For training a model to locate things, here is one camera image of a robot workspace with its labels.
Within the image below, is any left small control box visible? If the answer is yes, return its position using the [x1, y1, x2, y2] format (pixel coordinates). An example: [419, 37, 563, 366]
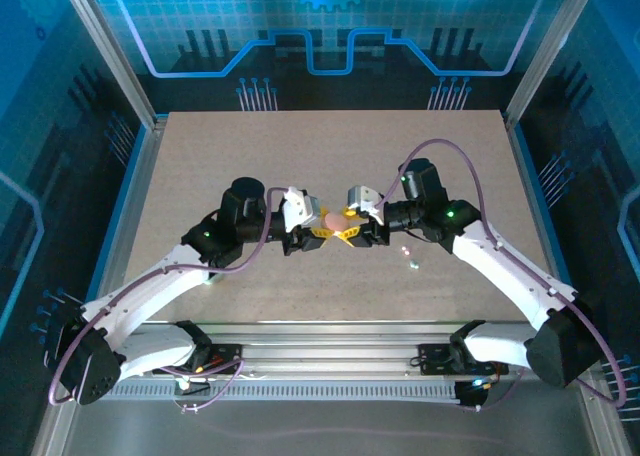
[172, 375, 211, 398]

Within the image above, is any small control box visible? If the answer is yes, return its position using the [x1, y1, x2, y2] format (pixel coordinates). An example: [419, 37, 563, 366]
[454, 378, 494, 412]
[172, 375, 211, 398]

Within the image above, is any right small control box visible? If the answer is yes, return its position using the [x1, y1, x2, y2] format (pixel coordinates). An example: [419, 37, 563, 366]
[454, 378, 494, 412]

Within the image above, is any right table side rail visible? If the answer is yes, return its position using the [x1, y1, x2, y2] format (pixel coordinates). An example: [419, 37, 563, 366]
[502, 110, 599, 342]

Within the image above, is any table side rail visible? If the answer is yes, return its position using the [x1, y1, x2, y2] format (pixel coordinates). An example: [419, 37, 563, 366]
[82, 115, 169, 327]
[502, 110, 599, 342]

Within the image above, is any left table side rail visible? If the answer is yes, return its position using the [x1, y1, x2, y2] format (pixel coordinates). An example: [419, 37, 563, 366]
[82, 115, 169, 327]

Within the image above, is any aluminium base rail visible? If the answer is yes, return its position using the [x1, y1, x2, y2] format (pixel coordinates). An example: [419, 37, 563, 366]
[142, 320, 599, 385]

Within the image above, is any left black mount plate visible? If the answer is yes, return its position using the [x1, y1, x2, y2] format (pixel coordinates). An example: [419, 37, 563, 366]
[152, 343, 245, 377]

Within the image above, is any black mount plate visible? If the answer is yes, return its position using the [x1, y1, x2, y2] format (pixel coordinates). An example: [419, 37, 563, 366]
[152, 343, 245, 377]
[417, 343, 510, 377]

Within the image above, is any right black mount plate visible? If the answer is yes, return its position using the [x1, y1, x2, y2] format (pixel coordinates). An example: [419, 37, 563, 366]
[417, 343, 510, 377]

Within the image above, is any slotted grey cable duct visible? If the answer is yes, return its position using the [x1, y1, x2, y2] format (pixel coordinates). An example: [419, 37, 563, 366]
[112, 380, 464, 403]

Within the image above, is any grey metal base plate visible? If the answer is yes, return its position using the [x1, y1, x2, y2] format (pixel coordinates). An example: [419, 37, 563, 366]
[47, 398, 634, 456]

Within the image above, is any right aluminium frame post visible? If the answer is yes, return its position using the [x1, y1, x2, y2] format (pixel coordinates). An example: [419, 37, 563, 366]
[503, 0, 602, 127]

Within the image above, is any aluminium frame post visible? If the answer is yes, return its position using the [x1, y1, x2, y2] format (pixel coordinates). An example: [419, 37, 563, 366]
[55, 0, 160, 130]
[503, 0, 602, 127]

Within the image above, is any left aluminium frame post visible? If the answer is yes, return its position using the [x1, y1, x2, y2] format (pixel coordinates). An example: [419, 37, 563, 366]
[55, 0, 160, 130]

